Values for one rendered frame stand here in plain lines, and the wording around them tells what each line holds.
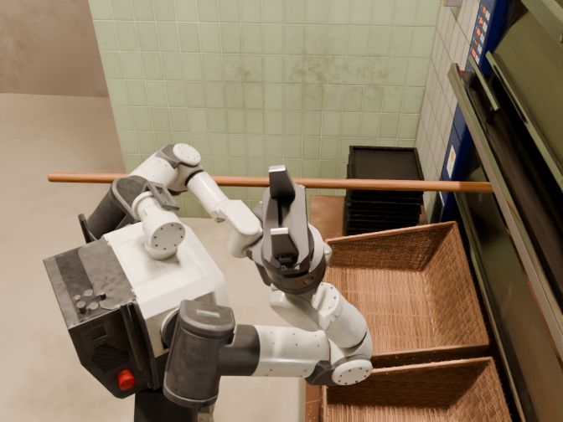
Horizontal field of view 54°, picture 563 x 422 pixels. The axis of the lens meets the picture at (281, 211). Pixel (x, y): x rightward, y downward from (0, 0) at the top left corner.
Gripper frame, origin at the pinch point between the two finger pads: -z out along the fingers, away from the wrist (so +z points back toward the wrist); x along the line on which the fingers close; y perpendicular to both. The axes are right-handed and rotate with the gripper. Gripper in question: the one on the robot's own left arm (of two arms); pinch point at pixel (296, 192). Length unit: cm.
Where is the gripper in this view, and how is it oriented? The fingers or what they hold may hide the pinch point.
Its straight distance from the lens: 155.9
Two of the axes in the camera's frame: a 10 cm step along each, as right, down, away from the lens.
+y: 7.9, 3.8, -4.8
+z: -6.1, 5.0, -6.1
